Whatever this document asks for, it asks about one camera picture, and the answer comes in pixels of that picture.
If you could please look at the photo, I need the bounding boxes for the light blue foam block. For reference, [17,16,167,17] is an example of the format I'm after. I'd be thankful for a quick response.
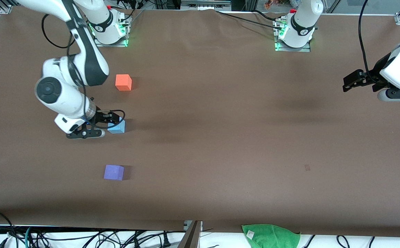
[107,118,126,134]

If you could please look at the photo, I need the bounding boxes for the orange foam block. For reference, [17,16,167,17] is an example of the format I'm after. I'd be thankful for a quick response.
[115,74,132,91]

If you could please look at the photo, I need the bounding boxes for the purple foam block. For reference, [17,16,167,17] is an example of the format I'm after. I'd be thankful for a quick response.
[103,165,124,181]

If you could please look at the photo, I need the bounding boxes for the brown table cover sheet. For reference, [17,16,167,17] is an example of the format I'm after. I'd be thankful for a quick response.
[0,6,400,238]

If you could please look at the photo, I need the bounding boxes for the grey power strip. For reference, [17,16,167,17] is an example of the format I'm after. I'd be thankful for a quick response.
[181,0,232,11]

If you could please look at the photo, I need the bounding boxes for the green microfiber cloth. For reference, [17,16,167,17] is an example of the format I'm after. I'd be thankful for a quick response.
[242,224,301,248]

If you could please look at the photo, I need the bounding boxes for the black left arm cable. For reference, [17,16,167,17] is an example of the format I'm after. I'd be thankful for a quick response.
[358,0,376,75]

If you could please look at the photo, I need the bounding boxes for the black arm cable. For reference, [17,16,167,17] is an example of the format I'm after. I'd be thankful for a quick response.
[41,0,126,129]
[358,0,376,75]

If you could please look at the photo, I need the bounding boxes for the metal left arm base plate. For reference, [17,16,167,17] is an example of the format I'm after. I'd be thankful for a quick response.
[273,17,318,53]

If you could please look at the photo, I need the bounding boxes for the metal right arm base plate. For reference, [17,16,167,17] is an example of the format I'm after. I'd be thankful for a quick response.
[92,15,132,48]

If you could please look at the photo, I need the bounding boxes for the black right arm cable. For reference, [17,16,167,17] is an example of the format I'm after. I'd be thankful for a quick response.
[41,0,126,129]

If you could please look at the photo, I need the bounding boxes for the teal cable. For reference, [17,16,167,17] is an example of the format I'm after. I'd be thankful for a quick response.
[23,226,36,248]

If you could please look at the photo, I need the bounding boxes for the long black table cable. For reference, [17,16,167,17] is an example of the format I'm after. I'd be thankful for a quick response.
[215,10,283,31]

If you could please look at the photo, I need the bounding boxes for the grey metal post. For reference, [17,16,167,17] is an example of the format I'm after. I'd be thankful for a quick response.
[177,220,202,248]

